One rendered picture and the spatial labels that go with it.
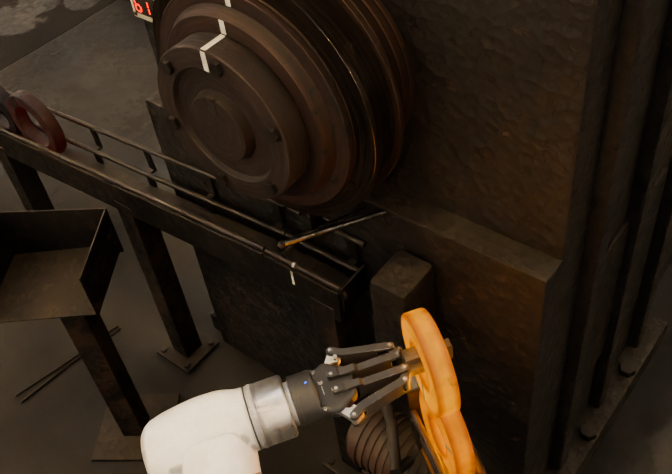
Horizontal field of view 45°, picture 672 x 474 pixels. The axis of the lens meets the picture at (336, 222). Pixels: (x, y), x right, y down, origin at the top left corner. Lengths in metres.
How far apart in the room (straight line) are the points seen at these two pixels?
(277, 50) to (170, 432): 0.54
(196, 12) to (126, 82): 2.29
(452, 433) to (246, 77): 0.61
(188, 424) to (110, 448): 1.20
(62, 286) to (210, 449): 0.84
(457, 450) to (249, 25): 0.70
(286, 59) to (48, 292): 0.91
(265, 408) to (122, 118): 2.35
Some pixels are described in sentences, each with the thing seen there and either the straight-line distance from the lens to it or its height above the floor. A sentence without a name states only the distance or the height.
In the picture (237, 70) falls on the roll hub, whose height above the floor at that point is 1.24.
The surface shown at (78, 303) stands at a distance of 1.82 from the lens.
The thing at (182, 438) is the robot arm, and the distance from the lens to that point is 1.13.
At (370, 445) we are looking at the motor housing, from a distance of 1.58.
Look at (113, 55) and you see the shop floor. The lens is 3.76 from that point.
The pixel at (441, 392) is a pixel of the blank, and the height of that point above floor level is 0.94.
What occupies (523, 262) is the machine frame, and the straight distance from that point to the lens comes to 1.37.
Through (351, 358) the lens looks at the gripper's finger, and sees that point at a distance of 1.19.
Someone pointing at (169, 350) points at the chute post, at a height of 0.01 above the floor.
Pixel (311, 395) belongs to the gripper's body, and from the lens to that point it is 1.13.
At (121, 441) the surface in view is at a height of 0.01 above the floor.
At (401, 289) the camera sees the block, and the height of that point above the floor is 0.80.
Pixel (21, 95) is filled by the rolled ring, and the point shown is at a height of 0.77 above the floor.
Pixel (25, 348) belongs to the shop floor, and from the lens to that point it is 2.64.
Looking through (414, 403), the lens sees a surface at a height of 0.69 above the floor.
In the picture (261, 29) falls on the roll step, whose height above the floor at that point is 1.27.
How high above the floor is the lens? 1.88
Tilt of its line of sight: 45 degrees down
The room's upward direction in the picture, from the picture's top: 8 degrees counter-clockwise
